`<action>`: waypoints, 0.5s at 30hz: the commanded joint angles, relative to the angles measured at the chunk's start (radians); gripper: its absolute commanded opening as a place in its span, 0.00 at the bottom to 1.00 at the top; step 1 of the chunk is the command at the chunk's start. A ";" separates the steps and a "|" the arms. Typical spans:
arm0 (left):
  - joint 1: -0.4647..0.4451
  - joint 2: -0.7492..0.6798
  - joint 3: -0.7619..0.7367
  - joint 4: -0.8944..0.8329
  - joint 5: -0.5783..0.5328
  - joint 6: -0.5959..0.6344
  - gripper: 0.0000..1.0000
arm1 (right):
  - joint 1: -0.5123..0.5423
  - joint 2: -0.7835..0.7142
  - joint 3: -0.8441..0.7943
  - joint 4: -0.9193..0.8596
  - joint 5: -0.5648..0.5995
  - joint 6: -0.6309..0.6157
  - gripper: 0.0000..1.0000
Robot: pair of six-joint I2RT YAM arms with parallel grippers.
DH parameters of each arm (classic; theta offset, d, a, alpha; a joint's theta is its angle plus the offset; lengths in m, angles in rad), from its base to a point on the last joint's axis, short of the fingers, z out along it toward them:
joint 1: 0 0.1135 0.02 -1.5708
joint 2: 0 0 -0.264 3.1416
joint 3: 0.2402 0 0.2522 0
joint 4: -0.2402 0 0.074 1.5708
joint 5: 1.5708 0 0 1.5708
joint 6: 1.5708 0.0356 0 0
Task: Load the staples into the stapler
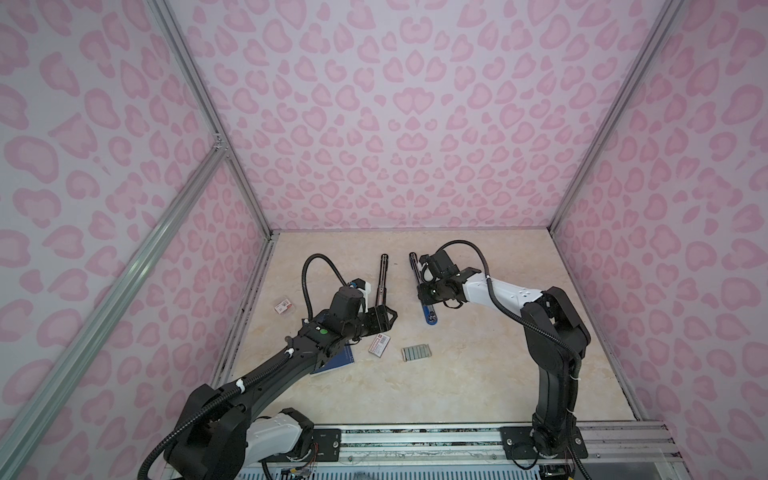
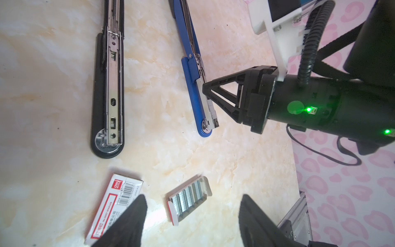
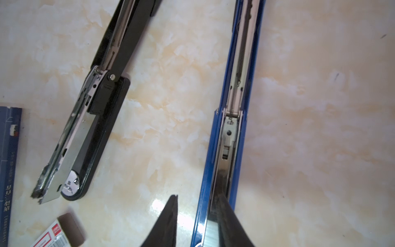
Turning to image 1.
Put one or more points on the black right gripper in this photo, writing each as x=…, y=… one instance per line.
x=423, y=295

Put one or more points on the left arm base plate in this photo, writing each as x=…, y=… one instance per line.
x=321, y=445

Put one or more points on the small red white staple box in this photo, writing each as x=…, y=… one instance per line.
x=283, y=306

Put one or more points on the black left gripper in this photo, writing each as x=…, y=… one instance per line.
x=380, y=320

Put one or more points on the aluminium corner frame post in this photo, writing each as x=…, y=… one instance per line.
x=167, y=22
x=670, y=14

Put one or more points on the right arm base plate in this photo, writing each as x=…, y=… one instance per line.
x=524, y=444

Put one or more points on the aluminium diagonal frame bar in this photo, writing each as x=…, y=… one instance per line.
x=39, y=413

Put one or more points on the aluminium corner frame post right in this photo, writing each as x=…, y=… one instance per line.
x=670, y=14

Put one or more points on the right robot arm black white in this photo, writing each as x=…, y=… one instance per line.
x=556, y=338

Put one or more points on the blue notebook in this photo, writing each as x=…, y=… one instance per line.
x=343, y=359

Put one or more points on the aluminium corner frame post left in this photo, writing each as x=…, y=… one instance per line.
x=167, y=22

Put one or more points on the aluminium front rail frame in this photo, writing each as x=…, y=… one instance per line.
x=617, y=450

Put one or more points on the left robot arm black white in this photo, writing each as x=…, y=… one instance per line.
x=209, y=440

